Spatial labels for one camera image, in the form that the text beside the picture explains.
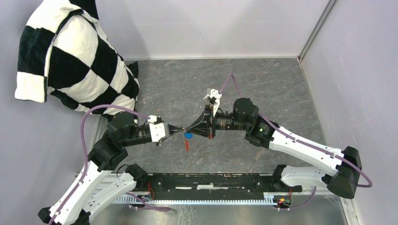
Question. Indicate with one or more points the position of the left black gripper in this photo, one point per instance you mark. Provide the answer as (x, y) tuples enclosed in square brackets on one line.
[(173, 128)]

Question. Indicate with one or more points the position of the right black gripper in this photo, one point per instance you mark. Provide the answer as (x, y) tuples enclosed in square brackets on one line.
[(202, 131)]

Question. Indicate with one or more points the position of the key with blue tag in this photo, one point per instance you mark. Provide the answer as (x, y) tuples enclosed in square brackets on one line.
[(188, 135)]

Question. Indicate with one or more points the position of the metal key holder red handle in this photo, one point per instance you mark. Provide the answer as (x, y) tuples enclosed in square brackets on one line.
[(186, 141)]

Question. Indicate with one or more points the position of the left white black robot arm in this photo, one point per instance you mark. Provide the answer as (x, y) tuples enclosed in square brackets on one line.
[(79, 205)]

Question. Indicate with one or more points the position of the black white checkered cloth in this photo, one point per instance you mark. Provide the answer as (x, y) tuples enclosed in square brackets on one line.
[(63, 52)]

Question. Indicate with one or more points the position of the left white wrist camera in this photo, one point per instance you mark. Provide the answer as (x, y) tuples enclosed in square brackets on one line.
[(159, 130)]

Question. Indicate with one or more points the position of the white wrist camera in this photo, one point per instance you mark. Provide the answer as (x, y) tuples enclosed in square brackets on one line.
[(213, 98), (159, 130)]

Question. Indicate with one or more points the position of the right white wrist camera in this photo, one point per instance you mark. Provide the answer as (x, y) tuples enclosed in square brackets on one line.
[(213, 98)]

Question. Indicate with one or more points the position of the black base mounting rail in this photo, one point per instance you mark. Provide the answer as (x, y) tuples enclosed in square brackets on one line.
[(212, 186)]

